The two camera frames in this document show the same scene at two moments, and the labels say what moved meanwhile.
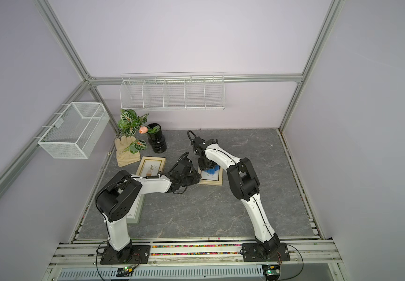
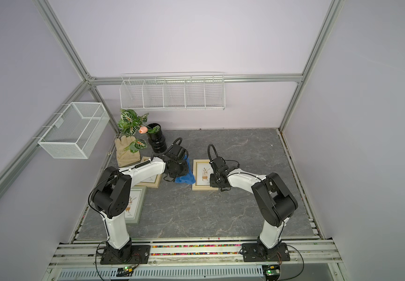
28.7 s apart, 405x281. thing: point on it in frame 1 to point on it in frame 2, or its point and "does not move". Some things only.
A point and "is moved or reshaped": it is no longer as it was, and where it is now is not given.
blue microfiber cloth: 212,171 is moved or reshaped
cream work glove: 124,156 does not move
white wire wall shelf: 173,91 does not move
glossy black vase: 157,140 does not move
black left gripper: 195,175 to 185,165
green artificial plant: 128,125 does not move
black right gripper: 201,165 to 212,182
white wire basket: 75,132 does not move
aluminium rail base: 194,260 does not move
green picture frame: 134,217 does not move
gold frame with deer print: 215,179 is moved or reshaped
